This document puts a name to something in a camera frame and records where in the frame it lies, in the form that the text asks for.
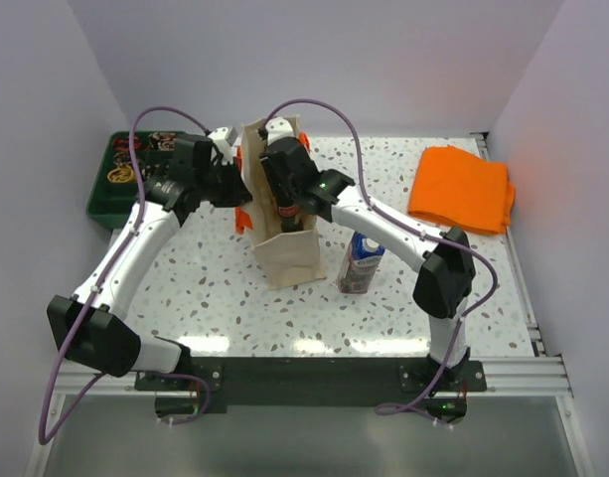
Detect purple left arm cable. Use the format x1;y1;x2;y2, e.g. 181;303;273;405
38;105;214;446

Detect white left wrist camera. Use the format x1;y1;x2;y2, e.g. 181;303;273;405
208;126;238;164

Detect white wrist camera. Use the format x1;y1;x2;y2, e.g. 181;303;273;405
257;116;296;145
208;126;238;164

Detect cola bottle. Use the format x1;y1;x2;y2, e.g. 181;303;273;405
277;200;303;234

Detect green compartment tray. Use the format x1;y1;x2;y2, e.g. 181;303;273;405
86;131;181;231

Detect orange folded cloth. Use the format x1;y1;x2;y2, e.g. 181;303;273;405
407;146;516;236

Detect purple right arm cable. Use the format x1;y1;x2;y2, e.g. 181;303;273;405
263;97;501;416

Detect purple milk carton white cap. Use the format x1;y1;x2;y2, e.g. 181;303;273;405
337;232;385;294

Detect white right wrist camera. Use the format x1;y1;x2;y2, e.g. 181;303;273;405
257;116;296;145

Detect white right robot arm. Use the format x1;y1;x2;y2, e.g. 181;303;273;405
260;134;476;391

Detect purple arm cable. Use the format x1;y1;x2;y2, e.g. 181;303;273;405
38;105;214;446
263;97;501;416

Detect aluminium front rail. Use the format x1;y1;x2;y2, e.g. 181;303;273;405
48;352;576;398

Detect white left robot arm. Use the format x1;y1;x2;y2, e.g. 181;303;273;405
47;127;251;390

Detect beige canvas bag orange handles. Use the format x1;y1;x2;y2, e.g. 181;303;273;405
235;116;326;289

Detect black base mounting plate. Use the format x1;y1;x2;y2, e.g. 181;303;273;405
133;355;484;417

